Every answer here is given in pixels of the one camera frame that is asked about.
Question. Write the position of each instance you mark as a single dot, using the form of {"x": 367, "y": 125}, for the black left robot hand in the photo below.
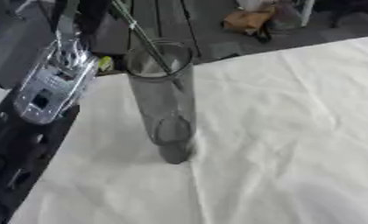
{"x": 92, "y": 17}

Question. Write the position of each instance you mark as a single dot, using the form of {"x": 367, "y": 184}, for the transparent grey cylinder vase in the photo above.
{"x": 164, "y": 110}

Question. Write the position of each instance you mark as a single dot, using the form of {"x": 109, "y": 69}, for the yellow-green small object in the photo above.
{"x": 106, "y": 63}

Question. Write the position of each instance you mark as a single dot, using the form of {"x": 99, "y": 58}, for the thin black tripod leg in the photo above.
{"x": 190, "y": 29}

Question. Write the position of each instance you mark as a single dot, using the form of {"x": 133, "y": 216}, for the tan bag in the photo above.
{"x": 246, "y": 19}

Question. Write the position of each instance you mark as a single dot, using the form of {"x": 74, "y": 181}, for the white pole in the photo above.
{"x": 306, "y": 11}

